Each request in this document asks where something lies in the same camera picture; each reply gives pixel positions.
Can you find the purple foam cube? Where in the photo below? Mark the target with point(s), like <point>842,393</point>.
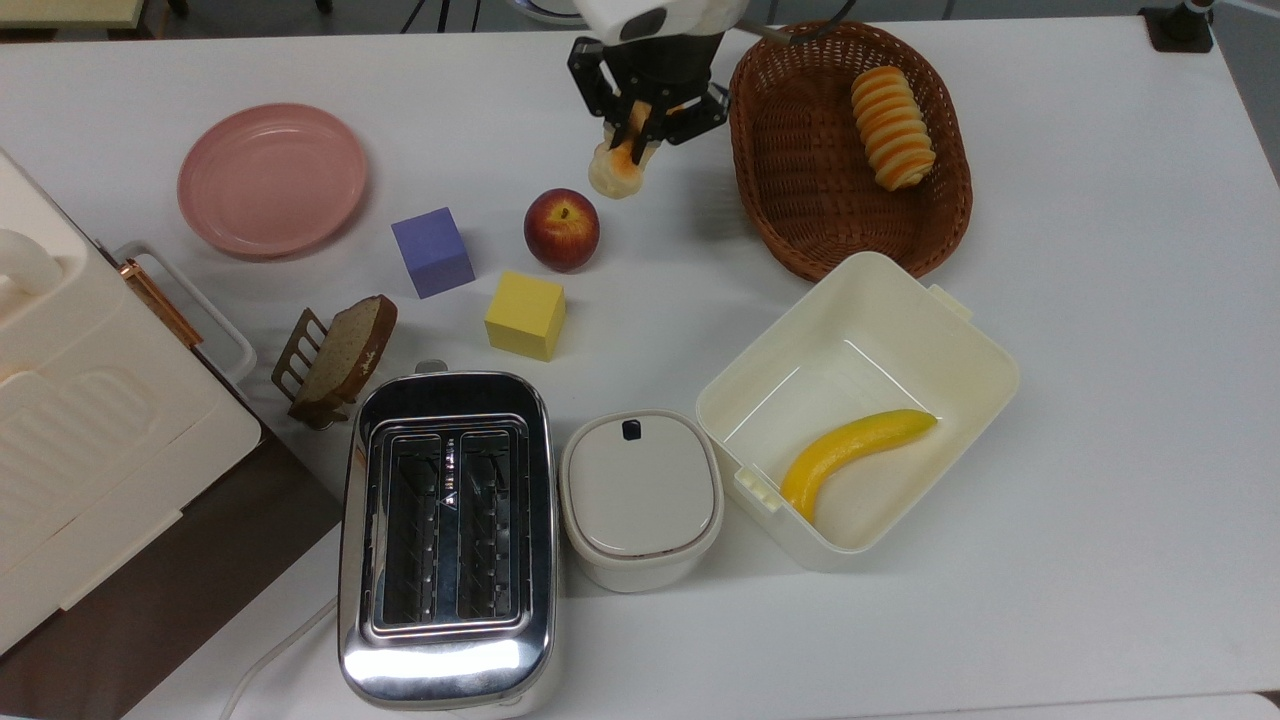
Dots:
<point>432,252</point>

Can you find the pale yellow side table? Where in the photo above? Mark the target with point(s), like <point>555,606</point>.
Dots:
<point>70,12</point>

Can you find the silver two-slot toaster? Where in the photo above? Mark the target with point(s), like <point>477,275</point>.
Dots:
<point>445,540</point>

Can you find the golden square bread bun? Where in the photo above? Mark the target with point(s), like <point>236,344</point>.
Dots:
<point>615,172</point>

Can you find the pink plate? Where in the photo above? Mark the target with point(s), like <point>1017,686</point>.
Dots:
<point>272,180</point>

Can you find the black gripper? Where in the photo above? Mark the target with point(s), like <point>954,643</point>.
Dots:
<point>670,65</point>

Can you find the yellow banana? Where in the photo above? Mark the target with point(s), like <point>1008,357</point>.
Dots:
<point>850,450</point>

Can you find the red apple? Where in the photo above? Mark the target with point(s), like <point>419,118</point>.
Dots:
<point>562,230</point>

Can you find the brown wicker basket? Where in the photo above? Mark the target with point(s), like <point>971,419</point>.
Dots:
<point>820,200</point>

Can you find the brown bread slice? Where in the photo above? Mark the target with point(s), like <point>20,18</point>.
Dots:
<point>345,355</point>

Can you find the yellow foam cube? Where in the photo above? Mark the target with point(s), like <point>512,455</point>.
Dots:
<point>525,315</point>

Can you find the cream open plastic box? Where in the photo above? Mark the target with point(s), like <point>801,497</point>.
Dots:
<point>880,340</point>

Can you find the black stand base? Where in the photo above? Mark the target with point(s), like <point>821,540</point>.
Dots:
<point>1178,28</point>

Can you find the orange striped bread roll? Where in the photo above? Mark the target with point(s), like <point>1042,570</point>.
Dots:
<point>892,128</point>

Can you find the black tripod legs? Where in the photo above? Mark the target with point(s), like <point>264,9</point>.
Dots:
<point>440,12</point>

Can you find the brown toast rack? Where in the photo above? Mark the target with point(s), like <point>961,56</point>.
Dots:
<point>292,362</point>

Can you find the cream lidded container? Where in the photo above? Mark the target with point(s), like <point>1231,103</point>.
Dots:
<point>640,495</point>

